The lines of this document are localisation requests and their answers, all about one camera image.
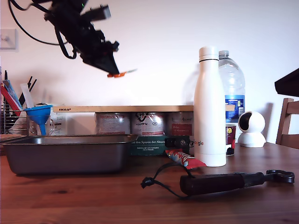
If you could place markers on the tin can with red square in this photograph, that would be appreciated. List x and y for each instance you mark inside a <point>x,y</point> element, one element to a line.
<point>181,126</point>

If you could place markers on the dark green book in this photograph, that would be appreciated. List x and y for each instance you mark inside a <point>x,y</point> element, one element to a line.
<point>148,146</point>

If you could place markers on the wooden chair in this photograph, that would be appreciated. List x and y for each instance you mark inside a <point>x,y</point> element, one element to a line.
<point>285,121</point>

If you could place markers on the tin can with red label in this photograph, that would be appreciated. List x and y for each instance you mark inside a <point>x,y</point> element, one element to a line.
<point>113,123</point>

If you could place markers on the tin can with black logo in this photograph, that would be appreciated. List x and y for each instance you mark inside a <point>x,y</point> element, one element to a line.
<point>148,124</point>

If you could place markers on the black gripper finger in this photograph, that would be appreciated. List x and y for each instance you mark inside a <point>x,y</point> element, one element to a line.
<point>112,61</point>
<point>98,63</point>

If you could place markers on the dark grey baking pan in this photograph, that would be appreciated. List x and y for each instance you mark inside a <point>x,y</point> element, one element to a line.
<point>67,156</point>

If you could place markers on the clear plastic water bottle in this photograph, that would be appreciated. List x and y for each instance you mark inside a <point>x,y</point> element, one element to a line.
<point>234,80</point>

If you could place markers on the red snack wrapper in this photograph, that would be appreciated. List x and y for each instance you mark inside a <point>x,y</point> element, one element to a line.
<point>184,159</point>

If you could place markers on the black zigzag utensil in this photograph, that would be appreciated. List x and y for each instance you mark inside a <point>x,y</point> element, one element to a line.
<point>22,99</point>

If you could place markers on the wooden shelf board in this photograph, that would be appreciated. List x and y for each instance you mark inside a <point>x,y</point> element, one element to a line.
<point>128,108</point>

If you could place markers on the white insulated bottle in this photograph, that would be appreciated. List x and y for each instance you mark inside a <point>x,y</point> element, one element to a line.
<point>209,105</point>

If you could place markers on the blue plastic funnel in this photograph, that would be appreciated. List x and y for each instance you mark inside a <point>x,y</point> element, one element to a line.
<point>37,112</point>

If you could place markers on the small black box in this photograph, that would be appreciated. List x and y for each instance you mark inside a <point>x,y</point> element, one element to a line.
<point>174,142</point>

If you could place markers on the white light switch plate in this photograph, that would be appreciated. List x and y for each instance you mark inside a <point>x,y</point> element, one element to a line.
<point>9,39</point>

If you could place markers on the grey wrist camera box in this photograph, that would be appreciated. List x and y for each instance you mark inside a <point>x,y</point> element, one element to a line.
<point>98,12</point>

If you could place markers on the red flat utensil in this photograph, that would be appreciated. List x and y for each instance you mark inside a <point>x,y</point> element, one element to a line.
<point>9,102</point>

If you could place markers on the clear glass mug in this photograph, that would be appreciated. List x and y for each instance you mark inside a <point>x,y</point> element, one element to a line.
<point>33,129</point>

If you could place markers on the translucent white strip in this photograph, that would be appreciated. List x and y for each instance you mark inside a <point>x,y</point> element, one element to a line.
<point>27,96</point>

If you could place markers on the white round security camera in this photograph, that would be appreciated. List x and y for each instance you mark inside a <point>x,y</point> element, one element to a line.
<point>253,130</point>

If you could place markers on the jar with white label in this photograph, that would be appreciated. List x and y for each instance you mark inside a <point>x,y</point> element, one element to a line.
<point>59,123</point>

